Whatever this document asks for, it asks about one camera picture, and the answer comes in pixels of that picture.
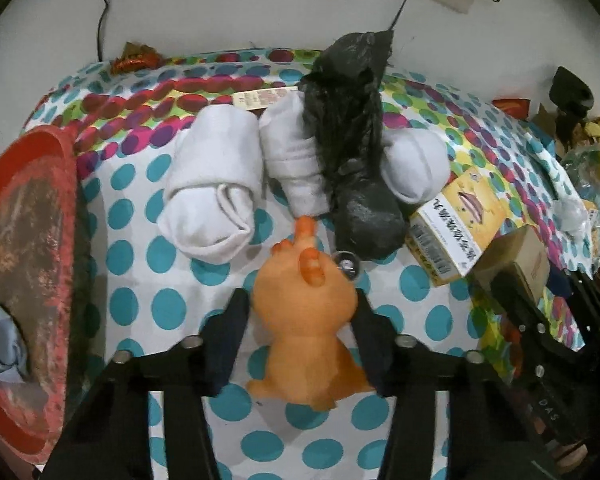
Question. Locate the black plastic bag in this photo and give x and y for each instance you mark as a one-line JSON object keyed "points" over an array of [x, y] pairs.
{"points": [[352, 130]]}

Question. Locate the person's right hand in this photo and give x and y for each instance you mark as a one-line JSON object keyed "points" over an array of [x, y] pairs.
{"points": [[572, 455]]}

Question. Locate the red packet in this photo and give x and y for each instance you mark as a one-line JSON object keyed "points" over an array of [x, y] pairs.
{"points": [[512, 106]]}

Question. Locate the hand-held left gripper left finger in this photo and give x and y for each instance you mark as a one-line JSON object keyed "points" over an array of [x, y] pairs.
{"points": [[229, 332]]}

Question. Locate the round red tray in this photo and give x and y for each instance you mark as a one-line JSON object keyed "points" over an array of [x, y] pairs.
{"points": [[30, 240]]}

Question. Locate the beige cardboard box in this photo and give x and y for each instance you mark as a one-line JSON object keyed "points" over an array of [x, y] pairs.
{"points": [[522, 255]]}

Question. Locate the small white crumpled cloth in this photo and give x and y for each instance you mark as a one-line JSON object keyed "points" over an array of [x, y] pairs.
{"points": [[570, 215]]}

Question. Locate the blue-grey rolled sock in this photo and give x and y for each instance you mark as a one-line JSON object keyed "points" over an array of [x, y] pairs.
{"points": [[2, 342]]}

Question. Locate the orange rubber animal toy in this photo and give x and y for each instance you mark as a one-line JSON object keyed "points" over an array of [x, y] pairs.
{"points": [[305, 320]]}

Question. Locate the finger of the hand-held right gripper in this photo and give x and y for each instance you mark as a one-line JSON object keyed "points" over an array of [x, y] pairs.
{"points": [[587, 300], [512, 300]]}

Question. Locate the small labelled flat box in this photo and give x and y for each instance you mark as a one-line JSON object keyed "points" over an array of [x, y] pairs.
{"points": [[262, 97]]}

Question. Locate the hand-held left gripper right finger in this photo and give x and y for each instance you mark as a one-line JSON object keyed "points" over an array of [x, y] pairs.
{"points": [[371, 332]]}

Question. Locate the red foil snack wrapper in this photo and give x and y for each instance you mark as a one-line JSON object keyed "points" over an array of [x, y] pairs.
{"points": [[135, 60]]}

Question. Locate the yellow cardboard box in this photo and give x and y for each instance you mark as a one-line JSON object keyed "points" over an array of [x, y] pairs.
{"points": [[455, 230]]}

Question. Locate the large white sock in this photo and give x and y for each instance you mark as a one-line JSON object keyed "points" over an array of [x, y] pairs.
{"points": [[210, 180]]}

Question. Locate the clear plastic bag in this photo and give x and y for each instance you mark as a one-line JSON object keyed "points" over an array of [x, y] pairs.
{"points": [[590, 175]]}

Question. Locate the polka dot tablecloth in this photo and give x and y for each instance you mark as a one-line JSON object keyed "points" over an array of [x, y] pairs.
{"points": [[130, 260]]}

